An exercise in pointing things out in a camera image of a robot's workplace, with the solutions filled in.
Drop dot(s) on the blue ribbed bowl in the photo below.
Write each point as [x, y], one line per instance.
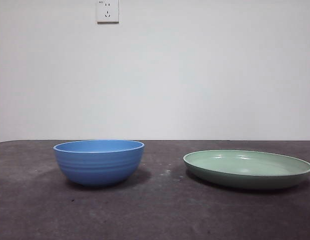
[98, 167]

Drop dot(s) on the pale green plate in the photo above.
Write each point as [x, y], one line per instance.
[245, 181]

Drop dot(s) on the white wall socket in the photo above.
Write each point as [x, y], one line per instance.
[107, 12]

